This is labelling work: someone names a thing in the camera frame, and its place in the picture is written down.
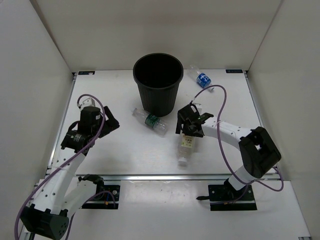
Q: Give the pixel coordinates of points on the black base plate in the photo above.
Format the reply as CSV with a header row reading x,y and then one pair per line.
x,y
222,198
108,199

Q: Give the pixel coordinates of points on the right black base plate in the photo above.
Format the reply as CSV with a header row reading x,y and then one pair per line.
x,y
222,198

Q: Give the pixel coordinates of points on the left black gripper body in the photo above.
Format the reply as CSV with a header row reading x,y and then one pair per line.
x,y
96,128

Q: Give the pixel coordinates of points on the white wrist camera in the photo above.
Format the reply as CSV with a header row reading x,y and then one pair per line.
x,y
197,105
86,102

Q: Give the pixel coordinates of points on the blue table sticker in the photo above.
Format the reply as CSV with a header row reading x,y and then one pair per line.
x,y
84,73
234,71

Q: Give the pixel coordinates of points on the black plastic waste bin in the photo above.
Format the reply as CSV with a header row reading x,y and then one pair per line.
x,y
158,76

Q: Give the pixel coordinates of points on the right blue table sticker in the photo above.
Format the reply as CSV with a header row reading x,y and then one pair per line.
x,y
234,71

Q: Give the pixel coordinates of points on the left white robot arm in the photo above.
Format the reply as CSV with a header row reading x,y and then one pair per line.
x,y
49,210

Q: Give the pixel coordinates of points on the left blue table sticker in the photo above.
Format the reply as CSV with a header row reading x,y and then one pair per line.
x,y
84,73

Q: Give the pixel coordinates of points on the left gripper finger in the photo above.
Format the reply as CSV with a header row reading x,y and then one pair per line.
x,y
86,102
110,125

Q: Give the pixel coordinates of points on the clear bottle green label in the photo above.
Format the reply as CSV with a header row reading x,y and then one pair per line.
x,y
151,121

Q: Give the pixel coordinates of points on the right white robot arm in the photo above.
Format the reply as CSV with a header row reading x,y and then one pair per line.
x,y
257,149

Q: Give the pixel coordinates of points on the clear bottle blue label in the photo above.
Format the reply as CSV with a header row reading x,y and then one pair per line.
x,y
199,76

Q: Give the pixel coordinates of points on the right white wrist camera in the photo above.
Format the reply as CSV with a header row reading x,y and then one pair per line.
x,y
197,105

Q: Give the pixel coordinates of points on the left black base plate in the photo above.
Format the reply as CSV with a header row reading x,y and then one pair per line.
x,y
108,199

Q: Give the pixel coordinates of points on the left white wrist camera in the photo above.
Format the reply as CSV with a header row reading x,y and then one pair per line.
x,y
86,102

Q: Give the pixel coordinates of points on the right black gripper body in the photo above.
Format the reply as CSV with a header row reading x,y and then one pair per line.
x,y
186,122

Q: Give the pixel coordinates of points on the clear bottle orange label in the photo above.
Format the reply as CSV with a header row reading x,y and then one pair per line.
x,y
185,149

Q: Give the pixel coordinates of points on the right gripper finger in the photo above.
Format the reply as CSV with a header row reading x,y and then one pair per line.
x,y
180,122
193,130

